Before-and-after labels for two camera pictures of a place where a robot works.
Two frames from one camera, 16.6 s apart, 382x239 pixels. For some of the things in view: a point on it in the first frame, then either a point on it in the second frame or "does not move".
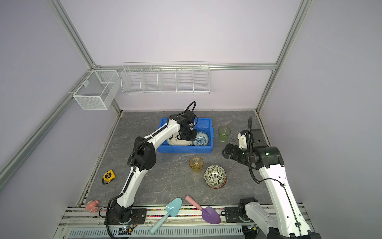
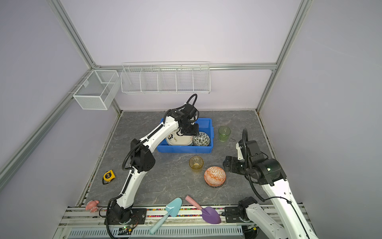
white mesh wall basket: (99, 91) does not move
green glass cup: (224, 133) does not move
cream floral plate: (173, 140) does not move
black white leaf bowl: (215, 176) → (202, 139)
